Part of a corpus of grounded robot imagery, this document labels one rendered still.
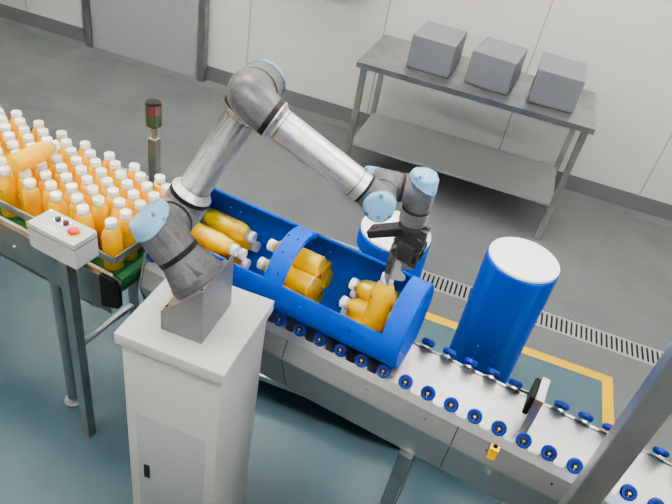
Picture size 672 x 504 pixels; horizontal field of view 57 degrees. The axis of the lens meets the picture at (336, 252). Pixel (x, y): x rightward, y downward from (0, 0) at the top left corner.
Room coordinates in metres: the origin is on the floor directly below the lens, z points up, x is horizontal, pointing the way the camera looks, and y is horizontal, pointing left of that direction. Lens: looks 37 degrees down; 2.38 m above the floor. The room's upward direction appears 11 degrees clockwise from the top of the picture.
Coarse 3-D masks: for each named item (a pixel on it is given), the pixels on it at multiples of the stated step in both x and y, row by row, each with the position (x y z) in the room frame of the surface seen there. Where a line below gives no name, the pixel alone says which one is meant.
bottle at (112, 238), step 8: (104, 232) 1.60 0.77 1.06; (112, 232) 1.60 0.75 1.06; (120, 232) 1.62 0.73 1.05; (104, 240) 1.59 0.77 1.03; (112, 240) 1.59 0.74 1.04; (120, 240) 1.61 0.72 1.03; (104, 248) 1.59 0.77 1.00; (112, 248) 1.59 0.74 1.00; (120, 248) 1.61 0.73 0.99; (104, 264) 1.59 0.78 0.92; (120, 264) 1.60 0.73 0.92
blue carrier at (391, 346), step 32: (224, 192) 1.75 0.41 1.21; (256, 224) 1.77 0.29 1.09; (288, 224) 1.70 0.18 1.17; (256, 256) 1.71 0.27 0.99; (288, 256) 1.48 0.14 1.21; (352, 256) 1.63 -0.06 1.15; (256, 288) 1.44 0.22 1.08; (416, 288) 1.42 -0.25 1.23; (320, 320) 1.36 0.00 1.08; (352, 320) 1.34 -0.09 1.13; (416, 320) 1.39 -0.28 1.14; (384, 352) 1.29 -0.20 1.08
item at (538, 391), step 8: (536, 384) 1.29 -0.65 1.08; (544, 384) 1.29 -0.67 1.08; (528, 392) 1.31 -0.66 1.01; (536, 392) 1.25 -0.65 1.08; (544, 392) 1.25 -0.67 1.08; (528, 400) 1.23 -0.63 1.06; (536, 400) 1.22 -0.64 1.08; (544, 400) 1.22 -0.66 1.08; (528, 408) 1.23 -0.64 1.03; (536, 408) 1.22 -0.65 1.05; (528, 416) 1.22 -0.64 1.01; (520, 424) 1.25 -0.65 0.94; (528, 424) 1.22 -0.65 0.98; (520, 432) 1.22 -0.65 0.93
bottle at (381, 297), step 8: (376, 288) 1.38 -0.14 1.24; (384, 288) 1.37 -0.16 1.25; (392, 288) 1.38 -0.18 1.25; (376, 296) 1.36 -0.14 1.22; (384, 296) 1.36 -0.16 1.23; (392, 296) 1.37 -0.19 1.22; (368, 304) 1.37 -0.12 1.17; (376, 304) 1.36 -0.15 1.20; (384, 304) 1.36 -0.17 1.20; (368, 312) 1.36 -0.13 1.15; (376, 312) 1.35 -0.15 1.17; (384, 312) 1.36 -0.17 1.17; (368, 320) 1.35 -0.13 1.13; (376, 320) 1.35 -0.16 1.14; (384, 320) 1.36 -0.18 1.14; (376, 328) 1.35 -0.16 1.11
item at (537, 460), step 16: (160, 272) 1.61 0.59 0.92; (288, 336) 1.43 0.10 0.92; (304, 336) 1.42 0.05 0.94; (320, 352) 1.39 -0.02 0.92; (352, 368) 1.35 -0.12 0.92; (384, 384) 1.31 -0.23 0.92; (416, 400) 1.27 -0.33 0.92; (432, 400) 1.27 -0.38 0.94; (448, 416) 1.23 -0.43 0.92; (480, 432) 1.20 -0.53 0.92; (512, 448) 1.16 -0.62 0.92; (544, 464) 1.13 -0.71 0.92; (608, 496) 1.07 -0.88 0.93
